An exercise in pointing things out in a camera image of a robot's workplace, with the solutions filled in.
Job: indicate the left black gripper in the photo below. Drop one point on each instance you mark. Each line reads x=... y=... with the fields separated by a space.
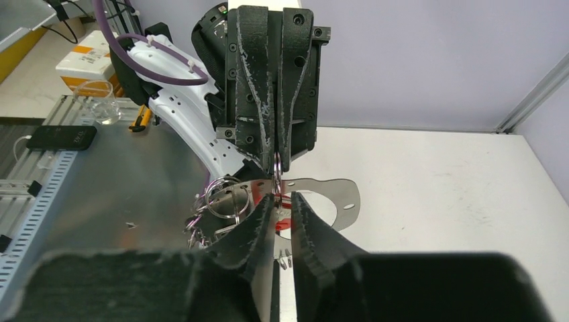
x=271 y=89

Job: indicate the left aluminium frame post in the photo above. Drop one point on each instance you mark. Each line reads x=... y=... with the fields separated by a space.
x=545 y=88

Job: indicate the red key tag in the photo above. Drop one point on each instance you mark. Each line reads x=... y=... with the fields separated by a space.
x=283 y=213

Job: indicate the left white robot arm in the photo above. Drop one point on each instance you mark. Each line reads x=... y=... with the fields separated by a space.
x=186 y=91

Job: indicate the orange black pen tool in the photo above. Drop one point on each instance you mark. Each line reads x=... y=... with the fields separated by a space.
x=142 y=120

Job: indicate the black smartphone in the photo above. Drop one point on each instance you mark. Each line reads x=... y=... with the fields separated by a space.
x=62 y=138

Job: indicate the clear glass beaker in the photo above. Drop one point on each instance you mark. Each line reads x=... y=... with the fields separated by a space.
x=98 y=97

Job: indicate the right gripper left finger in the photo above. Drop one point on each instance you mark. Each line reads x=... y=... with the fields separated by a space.
x=228 y=281

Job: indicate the orange white box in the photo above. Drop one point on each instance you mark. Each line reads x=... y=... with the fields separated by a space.
x=89 y=61

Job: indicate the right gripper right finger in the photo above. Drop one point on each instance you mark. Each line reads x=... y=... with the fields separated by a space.
x=335 y=280

